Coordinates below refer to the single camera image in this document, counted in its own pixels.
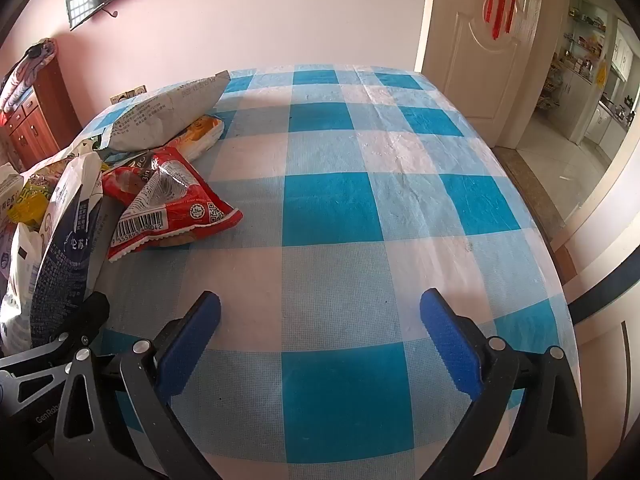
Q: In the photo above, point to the yellow snack packet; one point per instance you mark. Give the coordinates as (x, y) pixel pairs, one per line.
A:
(30, 200)

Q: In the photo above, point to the stack of folded blankets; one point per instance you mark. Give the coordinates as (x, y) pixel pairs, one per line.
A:
(25, 75)

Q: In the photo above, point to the orange snack packet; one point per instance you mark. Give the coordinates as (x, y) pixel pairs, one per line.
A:
(202, 135)

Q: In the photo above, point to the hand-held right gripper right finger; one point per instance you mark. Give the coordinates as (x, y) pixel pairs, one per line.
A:
(450, 345)

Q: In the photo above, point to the white kitchen cabinets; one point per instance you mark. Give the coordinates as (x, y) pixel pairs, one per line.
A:
(600, 120)

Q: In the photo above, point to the white and blue milk carton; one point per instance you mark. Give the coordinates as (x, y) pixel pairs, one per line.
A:
(60, 270)

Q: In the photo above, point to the blue checkered tablecloth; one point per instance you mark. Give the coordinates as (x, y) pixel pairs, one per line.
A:
(325, 285)

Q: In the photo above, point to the red knot door decoration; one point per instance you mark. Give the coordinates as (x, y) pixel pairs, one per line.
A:
(502, 5)

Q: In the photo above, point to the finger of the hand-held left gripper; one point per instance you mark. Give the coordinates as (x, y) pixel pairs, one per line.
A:
(82, 320)

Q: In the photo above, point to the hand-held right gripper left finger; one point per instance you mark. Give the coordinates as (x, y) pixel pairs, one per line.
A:
(192, 345)

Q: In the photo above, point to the brown wooden cabinet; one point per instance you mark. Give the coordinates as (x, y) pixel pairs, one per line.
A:
(47, 120)

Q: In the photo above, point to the small white drink carton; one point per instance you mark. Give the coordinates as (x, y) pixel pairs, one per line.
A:
(9, 192)

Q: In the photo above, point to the grey paper bag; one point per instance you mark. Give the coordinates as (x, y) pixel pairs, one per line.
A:
(165, 110)

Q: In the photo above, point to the white plastic pouch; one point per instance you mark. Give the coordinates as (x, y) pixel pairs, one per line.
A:
(20, 285)

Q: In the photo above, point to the white door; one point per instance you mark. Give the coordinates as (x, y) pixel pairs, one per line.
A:
(465, 60)

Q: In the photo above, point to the red snack packet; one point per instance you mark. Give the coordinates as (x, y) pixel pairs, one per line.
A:
(170, 200)

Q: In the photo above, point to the wall power socket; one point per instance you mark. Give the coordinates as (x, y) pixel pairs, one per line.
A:
(127, 95)

